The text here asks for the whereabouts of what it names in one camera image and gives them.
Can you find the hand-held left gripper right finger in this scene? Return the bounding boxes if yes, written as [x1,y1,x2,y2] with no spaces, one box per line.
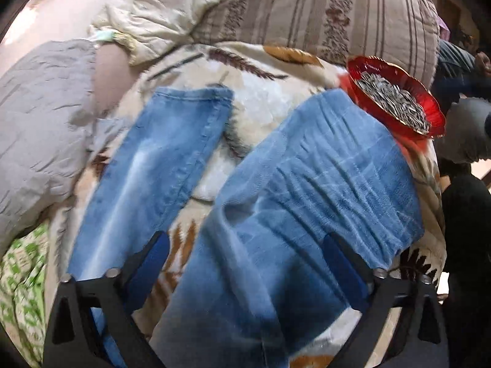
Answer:
[323,233,449,368]

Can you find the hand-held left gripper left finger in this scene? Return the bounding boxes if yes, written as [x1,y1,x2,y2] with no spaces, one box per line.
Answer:
[43,231,171,368]

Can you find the blue denim pants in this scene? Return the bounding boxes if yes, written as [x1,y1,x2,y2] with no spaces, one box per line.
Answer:
[67,86,424,368]

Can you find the green patterned cloth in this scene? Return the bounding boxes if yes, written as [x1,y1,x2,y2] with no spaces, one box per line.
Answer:
[0,222,50,366]

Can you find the black cloth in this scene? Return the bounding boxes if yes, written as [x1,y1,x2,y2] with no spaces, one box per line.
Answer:
[439,161,491,368]

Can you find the red glass bowl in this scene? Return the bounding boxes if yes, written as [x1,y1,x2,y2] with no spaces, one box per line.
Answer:
[347,56,446,139]

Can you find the sunflower seeds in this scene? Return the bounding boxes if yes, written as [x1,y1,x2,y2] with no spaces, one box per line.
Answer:
[355,71,430,135]

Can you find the grey quilted pillow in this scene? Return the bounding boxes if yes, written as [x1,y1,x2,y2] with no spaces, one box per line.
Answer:
[0,39,131,257]

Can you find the grey cloth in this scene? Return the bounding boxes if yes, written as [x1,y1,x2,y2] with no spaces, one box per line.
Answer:
[441,98,491,163]

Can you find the pink pillow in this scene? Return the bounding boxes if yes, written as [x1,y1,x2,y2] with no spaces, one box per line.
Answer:
[94,42,133,112]

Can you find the leaf print fleece blanket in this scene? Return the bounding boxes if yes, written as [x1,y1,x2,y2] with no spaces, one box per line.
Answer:
[50,42,447,368]

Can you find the dark blue cloth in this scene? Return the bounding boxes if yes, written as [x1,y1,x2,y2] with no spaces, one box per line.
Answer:
[433,40,491,100]

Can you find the cream crumpled pillow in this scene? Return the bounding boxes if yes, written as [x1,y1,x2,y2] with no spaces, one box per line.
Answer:
[87,0,226,66]

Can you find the striped floral pillow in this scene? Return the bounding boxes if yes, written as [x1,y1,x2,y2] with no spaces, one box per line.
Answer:
[192,0,442,85]

